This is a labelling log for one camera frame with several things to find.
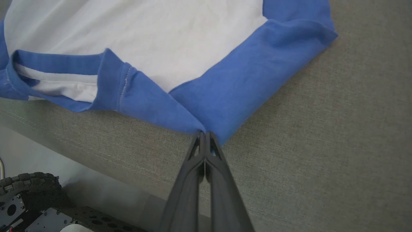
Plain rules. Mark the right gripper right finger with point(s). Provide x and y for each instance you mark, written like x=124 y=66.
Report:
x=225 y=206

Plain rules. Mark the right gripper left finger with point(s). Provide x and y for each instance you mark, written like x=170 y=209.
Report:
x=185 y=199

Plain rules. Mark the white and blue shirt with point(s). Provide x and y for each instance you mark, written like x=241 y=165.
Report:
x=161 y=32

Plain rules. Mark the black robot wheeled base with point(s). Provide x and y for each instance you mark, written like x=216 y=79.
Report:
x=42 y=199

